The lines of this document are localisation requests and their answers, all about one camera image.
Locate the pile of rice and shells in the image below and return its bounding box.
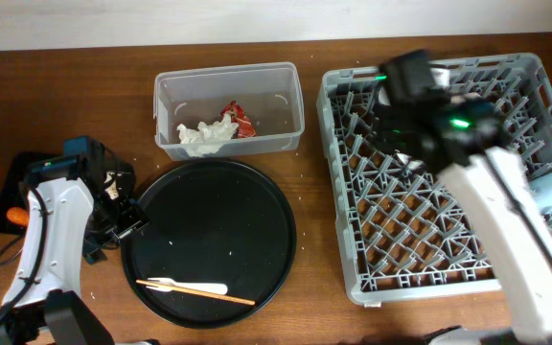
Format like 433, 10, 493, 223
104, 172, 119, 200

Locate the wooden chopstick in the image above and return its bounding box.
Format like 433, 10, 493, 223
135, 280, 256, 306

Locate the orange carrot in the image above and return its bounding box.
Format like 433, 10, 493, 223
6, 207, 30, 227

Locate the white tissue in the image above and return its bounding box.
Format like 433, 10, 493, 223
176, 115, 239, 158

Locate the white plastic fork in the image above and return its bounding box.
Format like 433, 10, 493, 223
149, 277, 228, 295

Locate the red snack wrapper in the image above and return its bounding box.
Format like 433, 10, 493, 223
220, 101, 257, 139

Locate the pink bowl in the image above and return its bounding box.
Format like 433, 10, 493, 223
450, 92, 481, 104

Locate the grey plate with food scraps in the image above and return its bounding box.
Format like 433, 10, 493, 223
378, 67, 450, 105

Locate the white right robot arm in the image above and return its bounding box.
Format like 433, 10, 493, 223
372, 50, 552, 344

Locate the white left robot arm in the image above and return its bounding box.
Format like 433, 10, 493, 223
0, 136, 150, 344

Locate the grey dishwasher rack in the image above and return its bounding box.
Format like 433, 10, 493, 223
317, 53, 552, 307

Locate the round black serving tray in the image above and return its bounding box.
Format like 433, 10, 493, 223
121, 159, 296, 329

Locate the black rectangular tray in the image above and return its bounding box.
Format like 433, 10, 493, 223
0, 151, 136, 236

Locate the clear plastic bin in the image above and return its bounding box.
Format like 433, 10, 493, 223
153, 62, 305, 161

